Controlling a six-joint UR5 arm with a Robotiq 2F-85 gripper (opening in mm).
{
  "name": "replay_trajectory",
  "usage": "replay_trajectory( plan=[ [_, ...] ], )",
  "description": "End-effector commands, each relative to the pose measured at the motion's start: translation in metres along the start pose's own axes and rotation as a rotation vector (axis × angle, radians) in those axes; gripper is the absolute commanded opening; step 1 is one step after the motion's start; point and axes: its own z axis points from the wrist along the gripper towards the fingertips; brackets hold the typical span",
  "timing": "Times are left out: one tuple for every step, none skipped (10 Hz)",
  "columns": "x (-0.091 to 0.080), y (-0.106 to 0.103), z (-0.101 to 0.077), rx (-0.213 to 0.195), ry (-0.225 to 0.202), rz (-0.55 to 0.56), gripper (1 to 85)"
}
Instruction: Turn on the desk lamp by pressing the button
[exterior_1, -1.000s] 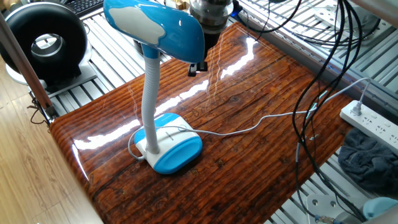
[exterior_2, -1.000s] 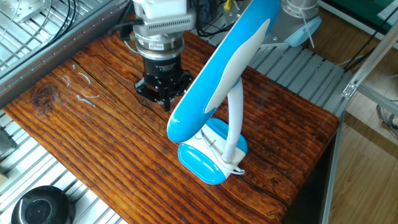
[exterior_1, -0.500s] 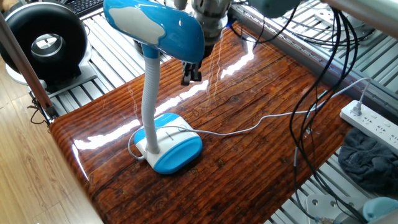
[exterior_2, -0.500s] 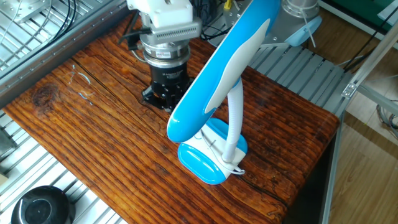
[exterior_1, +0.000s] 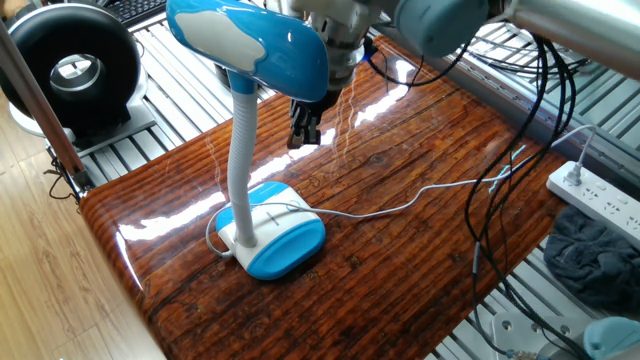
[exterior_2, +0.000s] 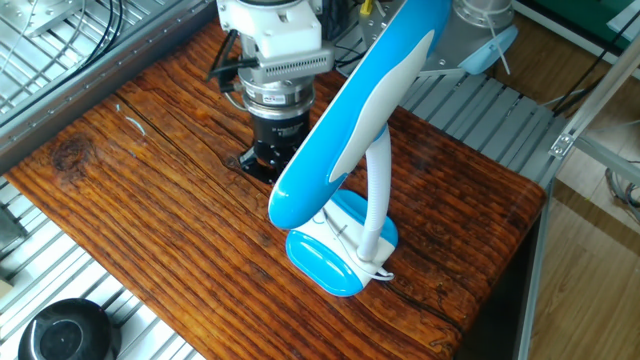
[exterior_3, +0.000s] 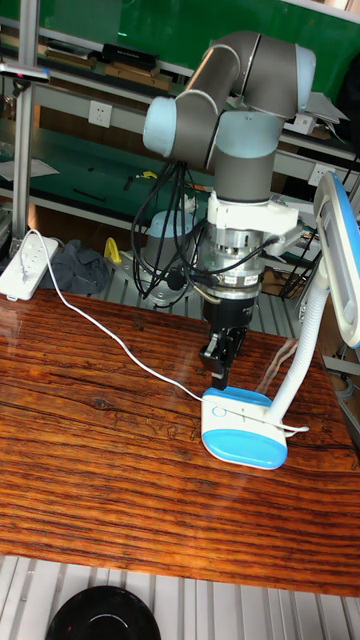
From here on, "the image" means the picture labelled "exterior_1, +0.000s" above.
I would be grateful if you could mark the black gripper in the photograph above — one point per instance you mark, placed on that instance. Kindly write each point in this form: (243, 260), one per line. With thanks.
(320, 106)

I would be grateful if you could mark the blue and white desk lamp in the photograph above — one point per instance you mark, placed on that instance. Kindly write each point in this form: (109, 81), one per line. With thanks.
(280, 50)

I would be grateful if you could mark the glossy wood grain mat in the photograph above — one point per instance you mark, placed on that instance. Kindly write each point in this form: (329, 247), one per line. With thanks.
(400, 275)

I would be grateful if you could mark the black keyboard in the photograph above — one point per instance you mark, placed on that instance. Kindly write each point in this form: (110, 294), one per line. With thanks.
(135, 10)

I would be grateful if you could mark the silver metal mounting plate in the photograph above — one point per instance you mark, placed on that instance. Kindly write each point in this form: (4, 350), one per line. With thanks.
(520, 335)

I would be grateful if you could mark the white power strip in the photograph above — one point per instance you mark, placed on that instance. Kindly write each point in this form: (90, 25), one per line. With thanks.
(600, 200)

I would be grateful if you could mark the dark grey cloth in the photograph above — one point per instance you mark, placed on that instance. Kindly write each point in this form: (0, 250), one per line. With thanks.
(595, 260)

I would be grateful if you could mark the brown wooden post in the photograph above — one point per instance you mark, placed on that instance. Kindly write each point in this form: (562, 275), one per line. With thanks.
(35, 100)

